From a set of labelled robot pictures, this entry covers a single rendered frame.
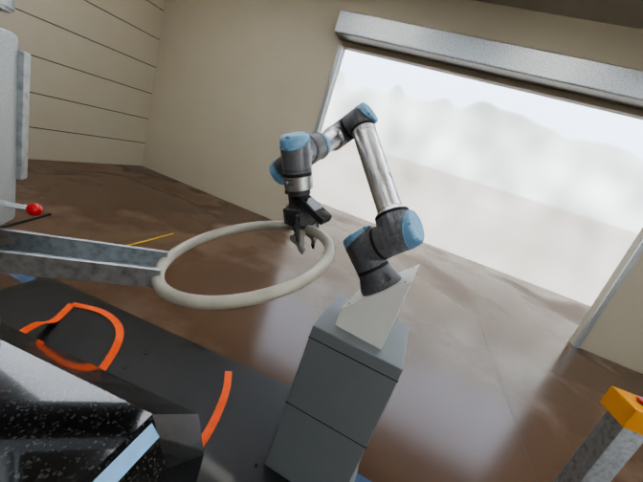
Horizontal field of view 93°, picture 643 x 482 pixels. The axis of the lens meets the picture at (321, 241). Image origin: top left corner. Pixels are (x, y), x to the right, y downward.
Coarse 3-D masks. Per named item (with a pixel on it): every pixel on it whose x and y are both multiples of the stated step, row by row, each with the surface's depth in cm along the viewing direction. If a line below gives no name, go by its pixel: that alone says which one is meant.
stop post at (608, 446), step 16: (608, 400) 108; (624, 400) 103; (608, 416) 108; (624, 416) 101; (640, 416) 98; (592, 432) 112; (608, 432) 106; (624, 432) 102; (640, 432) 99; (592, 448) 110; (608, 448) 105; (624, 448) 104; (576, 464) 113; (592, 464) 108; (608, 464) 106; (624, 464) 105; (560, 480) 117; (576, 480) 111; (592, 480) 109; (608, 480) 107
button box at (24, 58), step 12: (24, 60) 65; (24, 72) 66; (24, 84) 67; (24, 96) 68; (24, 108) 69; (24, 120) 69; (24, 132) 70; (24, 144) 71; (24, 156) 72; (24, 168) 73
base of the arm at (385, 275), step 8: (384, 264) 130; (368, 272) 130; (376, 272) 129; (384, 272) 129; (392, 272) 130; (360, 280) 135; (368, 280) 130; (376, 280) 128; (384, 280) 128; (392, 280) 127; (368, 288) 129; (376, 288) 127; (384, 288) 126
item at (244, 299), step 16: (240, 224) 105; (256, 224) 105; (272, 224) 104; (192, 240) 95; (208, 240) 99; (320, 240) 91; (176, 256) 88; (304, 272) 71; (320, 272) 72; (160, 288) 69; (272, 288) 65; (288, 288) 66; (176, 304) 66; (192, 304) 64; (208, 304) 63; (224, 304) 63; (240, 304) 63; (256, 304) 65
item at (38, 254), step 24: (0, 240) 72; (24, 240) 73; (48, 240) 75; (72, 240) 76; (0, 264) 64; (24, 264) 65; (48, 264) 67; (72, 264) 68; (96, 264) 69; (120, 264) 72; (144, 264) 83
